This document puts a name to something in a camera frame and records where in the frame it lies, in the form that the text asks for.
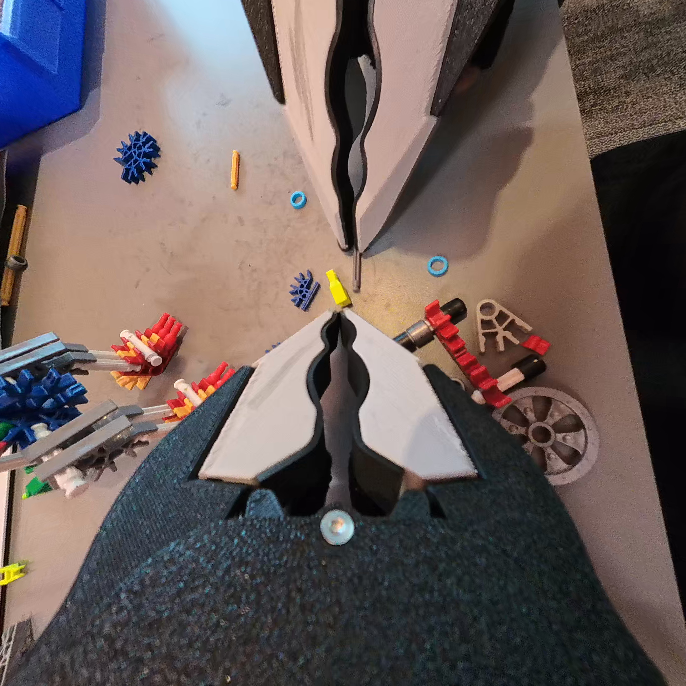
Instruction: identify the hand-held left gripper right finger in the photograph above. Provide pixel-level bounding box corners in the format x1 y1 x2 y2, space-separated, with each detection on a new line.
343 309 479 483

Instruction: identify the person's right hand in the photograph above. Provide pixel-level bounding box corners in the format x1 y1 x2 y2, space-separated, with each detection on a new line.
458 59 486 97

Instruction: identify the white rod with black cap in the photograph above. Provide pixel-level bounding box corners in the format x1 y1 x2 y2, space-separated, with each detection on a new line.
472 354 548 405

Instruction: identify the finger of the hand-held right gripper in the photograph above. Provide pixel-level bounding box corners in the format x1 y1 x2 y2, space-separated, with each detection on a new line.
355 0 458 254
269 0 354 252

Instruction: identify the blue plastic bin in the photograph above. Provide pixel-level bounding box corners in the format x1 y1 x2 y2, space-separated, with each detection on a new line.
0 0 89 150

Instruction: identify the person's dark clothing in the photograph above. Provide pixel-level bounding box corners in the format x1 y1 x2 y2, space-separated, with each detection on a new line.
590 131 686 686

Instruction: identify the red connector rack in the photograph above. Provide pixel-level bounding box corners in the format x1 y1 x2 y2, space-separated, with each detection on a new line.
424 300 512 408

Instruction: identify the grey spoked wheel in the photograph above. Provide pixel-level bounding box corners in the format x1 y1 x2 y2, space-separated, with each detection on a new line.
492 386 600 487

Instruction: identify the multicoloured construction toy model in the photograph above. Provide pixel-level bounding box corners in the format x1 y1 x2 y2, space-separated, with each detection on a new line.
0 312 238 500

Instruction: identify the beige triangular connector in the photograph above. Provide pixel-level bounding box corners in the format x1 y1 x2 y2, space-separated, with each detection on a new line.
475 299 534 354

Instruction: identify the large blue snowflake connector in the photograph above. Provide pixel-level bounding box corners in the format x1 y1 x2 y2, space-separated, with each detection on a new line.
113 131 162 185

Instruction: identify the long tan rod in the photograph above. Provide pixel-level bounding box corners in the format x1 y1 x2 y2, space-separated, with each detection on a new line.
0 204 30 307

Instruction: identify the small blue fan connector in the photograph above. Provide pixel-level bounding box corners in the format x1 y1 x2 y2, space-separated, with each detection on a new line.
289 270 321 313

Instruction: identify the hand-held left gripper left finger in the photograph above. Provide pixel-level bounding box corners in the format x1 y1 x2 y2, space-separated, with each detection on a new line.
198 310 341 487

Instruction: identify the yellow clip connector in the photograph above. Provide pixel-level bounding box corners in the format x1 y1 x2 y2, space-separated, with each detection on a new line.
325 269 352 309

